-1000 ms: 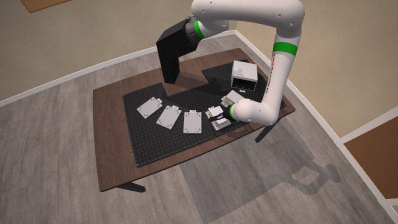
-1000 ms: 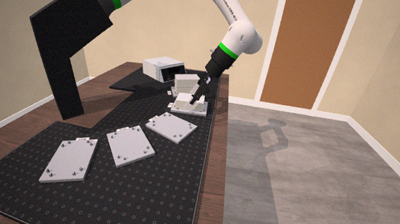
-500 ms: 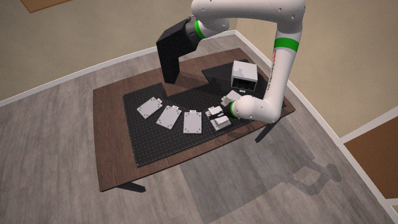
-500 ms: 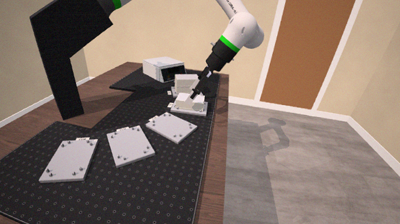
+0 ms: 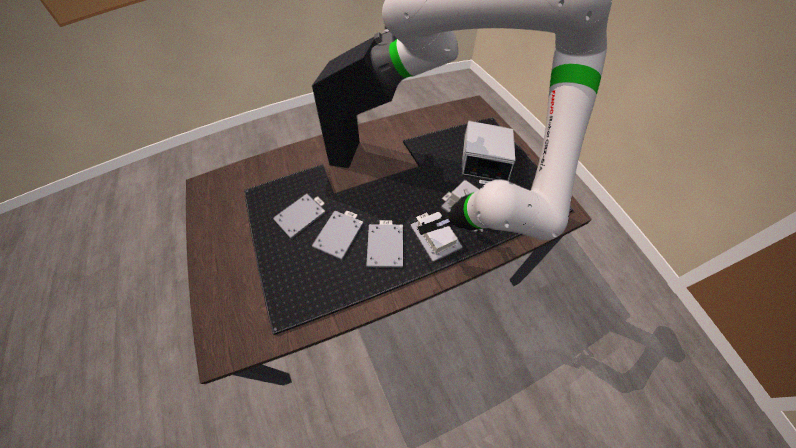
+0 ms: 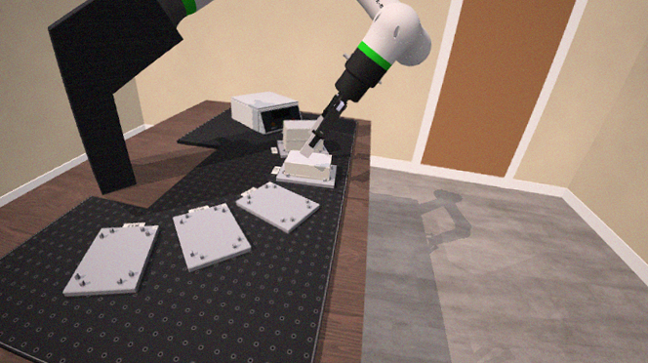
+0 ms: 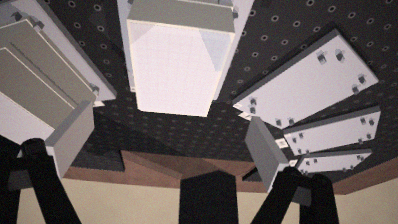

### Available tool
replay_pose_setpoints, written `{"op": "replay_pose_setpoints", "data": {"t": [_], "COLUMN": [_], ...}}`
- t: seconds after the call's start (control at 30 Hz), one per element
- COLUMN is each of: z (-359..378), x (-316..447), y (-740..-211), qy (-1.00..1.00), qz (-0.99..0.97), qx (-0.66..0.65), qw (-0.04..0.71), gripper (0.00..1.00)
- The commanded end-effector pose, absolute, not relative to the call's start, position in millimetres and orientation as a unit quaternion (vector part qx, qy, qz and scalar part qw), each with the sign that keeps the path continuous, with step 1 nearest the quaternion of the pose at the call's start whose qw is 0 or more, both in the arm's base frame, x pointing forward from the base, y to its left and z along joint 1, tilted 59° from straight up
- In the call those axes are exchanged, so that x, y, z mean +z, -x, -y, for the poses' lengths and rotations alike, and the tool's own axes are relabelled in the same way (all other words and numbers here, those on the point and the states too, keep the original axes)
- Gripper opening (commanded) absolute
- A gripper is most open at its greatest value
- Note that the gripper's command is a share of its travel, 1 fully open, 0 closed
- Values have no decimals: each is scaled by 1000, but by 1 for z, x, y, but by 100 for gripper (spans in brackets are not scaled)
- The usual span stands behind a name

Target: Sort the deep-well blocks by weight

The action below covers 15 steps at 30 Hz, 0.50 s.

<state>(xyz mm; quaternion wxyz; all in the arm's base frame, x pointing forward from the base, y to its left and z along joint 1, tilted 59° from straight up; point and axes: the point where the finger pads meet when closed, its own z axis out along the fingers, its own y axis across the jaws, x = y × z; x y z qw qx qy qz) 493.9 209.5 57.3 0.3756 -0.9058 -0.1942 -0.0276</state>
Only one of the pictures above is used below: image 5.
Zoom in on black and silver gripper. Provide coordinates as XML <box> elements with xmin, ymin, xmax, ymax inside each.
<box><xmin>417</xmin><ymin>203</ymin><xmax>463</xmax><ymax>235</ymax></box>

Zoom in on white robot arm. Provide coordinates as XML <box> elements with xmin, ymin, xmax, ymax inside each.
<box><xmin>371</xmin><ymin>0</ymin><xmax>612</xmax><ymax>240</ymax></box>

